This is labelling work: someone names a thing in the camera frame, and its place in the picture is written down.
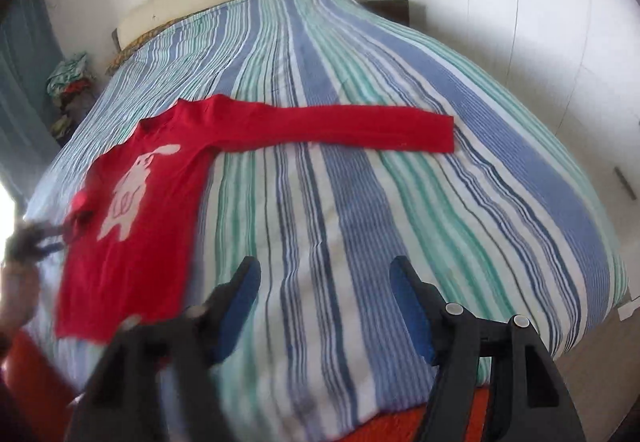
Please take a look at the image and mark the white wardrobe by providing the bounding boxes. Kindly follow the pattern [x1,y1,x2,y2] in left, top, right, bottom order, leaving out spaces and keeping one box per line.
[407,0,640,323]

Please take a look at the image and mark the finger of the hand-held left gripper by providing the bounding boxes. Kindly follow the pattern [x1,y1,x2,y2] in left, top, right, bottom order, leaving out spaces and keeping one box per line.
[27,241,66,259]
[27,219,68,237]

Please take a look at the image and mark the teal curtain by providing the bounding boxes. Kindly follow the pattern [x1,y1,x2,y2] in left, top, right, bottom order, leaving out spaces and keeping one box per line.
[0,0,66,193]

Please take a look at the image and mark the dark nightstand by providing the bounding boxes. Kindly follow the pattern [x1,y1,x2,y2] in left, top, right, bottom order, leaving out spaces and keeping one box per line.
[350,0,412,25]

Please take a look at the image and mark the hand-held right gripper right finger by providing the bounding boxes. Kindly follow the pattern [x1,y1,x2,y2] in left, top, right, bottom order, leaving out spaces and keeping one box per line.
[389,255,588,442]

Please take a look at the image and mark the person's orange clothing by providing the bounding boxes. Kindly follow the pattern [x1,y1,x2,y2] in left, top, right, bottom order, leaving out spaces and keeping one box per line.
[340,384,493,442]

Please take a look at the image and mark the metal wardrobe handle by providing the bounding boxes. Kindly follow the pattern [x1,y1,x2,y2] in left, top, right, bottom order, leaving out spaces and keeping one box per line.
[614,167,637,201]

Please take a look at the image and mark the patterned yellow pillow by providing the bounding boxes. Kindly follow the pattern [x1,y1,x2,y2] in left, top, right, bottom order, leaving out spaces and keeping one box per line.
[105,19,176,75]

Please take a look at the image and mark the person's left hand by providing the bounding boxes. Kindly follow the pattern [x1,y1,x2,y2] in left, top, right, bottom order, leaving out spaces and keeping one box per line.
[0,257,43,333]

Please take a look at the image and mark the blue green striped bedspread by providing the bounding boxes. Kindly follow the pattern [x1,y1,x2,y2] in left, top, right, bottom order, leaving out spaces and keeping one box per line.
[22,0,630,442]

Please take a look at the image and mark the red sweater with white print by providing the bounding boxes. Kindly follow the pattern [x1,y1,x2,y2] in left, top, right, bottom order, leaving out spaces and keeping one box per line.
[54,94,456,342]

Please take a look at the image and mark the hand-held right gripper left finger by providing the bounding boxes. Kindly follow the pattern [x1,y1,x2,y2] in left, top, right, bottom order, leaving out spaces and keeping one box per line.
[65,256,262,442]

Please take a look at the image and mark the pile of mixed clothes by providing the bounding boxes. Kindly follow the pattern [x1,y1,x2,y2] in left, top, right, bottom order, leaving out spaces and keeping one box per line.
[46,52,96,143]

